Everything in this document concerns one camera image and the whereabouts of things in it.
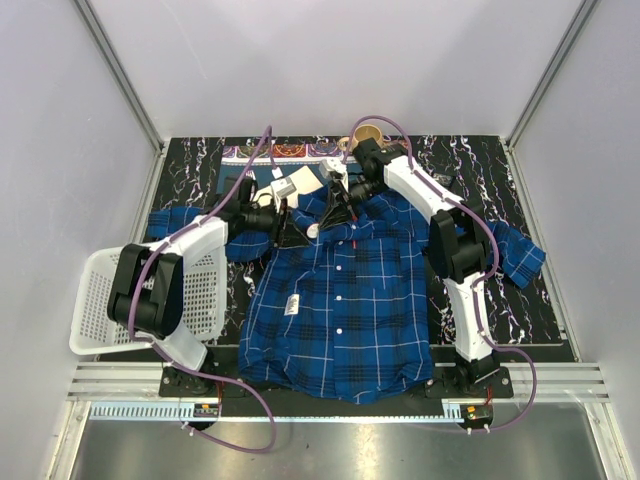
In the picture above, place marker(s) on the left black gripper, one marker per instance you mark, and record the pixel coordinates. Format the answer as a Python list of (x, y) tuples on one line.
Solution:
[(290, 235)]

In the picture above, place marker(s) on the tan ceramic mug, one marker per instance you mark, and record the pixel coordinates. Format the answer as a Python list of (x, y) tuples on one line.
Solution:
[(361, 133)]

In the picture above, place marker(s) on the white square plate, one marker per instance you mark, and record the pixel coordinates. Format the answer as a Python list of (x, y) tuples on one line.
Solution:
[(304, 180)]

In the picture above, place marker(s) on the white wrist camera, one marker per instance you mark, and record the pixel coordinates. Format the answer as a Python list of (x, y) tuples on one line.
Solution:
[(281, 190), (333, 169)]

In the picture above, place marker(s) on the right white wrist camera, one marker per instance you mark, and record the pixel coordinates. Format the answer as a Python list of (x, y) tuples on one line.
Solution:
[(333, 169)]

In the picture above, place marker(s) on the blue patterned placemat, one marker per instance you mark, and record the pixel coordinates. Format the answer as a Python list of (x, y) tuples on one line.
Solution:
[(290, 154)]

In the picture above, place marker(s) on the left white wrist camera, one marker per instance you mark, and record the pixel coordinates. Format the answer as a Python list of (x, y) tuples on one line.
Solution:
[(281, 190)]

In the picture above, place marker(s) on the white plastic basket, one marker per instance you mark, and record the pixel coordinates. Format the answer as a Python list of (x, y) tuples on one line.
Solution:
[(93, 333)]

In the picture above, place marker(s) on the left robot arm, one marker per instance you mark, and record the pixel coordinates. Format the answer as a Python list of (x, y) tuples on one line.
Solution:
[(147, 293)]

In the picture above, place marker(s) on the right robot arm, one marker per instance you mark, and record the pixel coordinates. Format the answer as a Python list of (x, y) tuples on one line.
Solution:
[(461, 249)]

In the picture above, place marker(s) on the blue plaid shirt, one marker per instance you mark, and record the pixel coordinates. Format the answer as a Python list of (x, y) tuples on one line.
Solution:
[(348, 313)]

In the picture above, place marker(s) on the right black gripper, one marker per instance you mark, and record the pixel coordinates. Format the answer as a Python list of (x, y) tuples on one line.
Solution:
[(337, 214)]

